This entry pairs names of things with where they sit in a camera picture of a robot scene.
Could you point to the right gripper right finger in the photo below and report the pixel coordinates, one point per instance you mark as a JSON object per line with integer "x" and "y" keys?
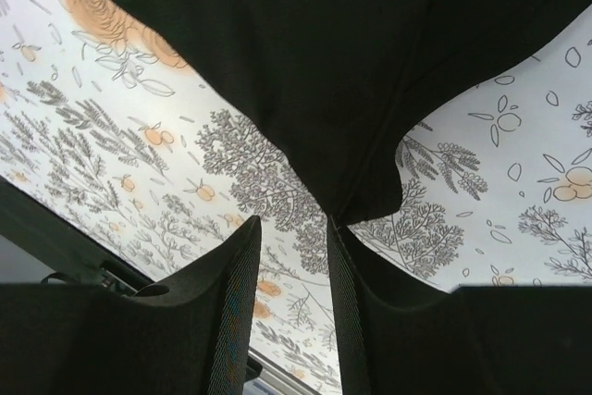
{"x": 397, "y": 335}

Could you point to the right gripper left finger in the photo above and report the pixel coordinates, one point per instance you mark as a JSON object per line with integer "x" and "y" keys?
{"x": 188, "y": 333}

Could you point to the black t-shirt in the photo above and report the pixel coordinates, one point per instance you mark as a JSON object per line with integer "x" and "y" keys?
{"x": 335, "y": 84}

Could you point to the floral table cloth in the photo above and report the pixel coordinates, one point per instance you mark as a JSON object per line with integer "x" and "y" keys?
{"x": 104, "y": 124}

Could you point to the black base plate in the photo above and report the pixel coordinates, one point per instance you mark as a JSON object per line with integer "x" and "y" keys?
{"x": 60, "y": 246}

